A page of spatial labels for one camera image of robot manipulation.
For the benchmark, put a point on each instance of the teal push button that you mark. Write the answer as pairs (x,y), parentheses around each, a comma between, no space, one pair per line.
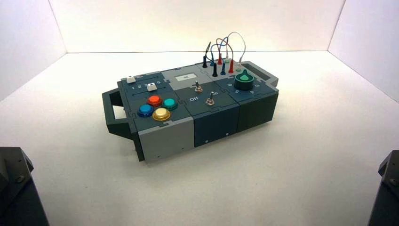
(170,103)

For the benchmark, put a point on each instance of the yellow push button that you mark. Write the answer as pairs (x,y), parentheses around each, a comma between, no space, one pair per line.
(161,114)

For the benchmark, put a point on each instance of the small white display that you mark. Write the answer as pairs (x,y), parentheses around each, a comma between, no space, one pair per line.
(186,77)

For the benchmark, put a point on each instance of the grey modular control box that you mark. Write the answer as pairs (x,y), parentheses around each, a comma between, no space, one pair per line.
(168,137)

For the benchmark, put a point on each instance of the orange push button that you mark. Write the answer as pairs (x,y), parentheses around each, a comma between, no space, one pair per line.
(155,100)

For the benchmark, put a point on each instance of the white slider cap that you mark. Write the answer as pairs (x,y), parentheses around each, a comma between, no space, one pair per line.
(151,87)
(131,79)

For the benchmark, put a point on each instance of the blue push button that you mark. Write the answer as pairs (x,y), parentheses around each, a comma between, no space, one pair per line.
(145,109)

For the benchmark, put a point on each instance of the green rotary knob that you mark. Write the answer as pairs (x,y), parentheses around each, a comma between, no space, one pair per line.
(244,81)

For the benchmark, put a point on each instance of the metal toggle switch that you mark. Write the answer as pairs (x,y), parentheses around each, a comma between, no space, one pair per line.
(210,101)
(198,88)

